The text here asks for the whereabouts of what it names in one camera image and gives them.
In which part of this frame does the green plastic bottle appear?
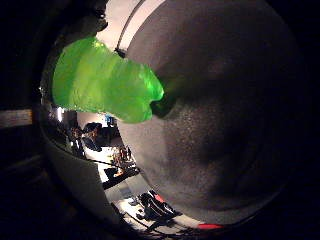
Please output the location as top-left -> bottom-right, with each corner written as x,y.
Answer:
52,35 -> 165,124

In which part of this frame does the red office chair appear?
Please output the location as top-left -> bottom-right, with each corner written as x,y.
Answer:
139,189 -> 178,218
198,223 -> 224,230

